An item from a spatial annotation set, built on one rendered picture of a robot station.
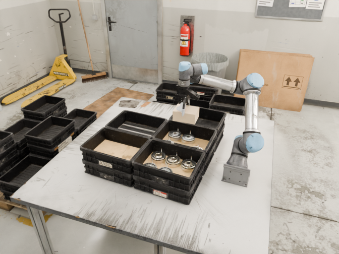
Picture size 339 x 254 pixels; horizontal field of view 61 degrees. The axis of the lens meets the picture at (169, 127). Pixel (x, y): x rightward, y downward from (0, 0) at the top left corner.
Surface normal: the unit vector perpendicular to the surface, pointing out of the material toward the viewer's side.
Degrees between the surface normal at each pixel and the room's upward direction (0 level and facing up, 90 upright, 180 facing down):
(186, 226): 0
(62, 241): 0
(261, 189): 0
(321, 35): 90
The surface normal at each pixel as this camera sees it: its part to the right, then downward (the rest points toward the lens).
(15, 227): 0.00, -0.86
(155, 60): -0.32, 0.49
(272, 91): -0.31, 0.24
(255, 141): 0.24, -0.07
